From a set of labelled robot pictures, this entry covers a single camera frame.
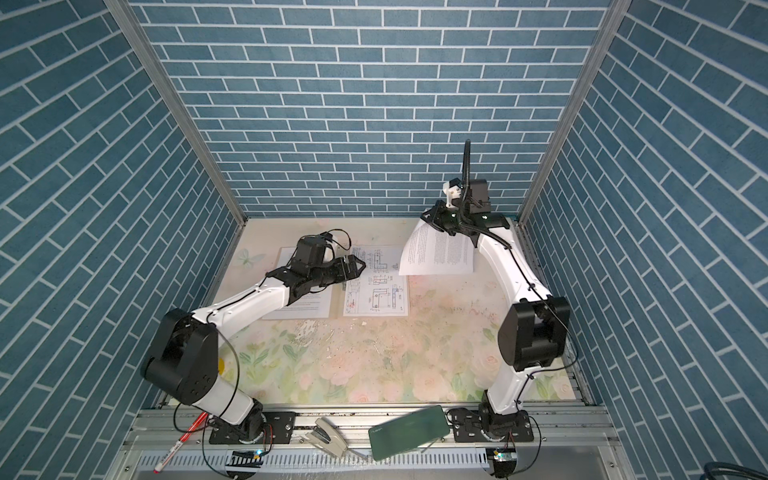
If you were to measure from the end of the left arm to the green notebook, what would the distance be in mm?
394

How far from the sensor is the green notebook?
0.72 m

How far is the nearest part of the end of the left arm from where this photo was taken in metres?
0.66
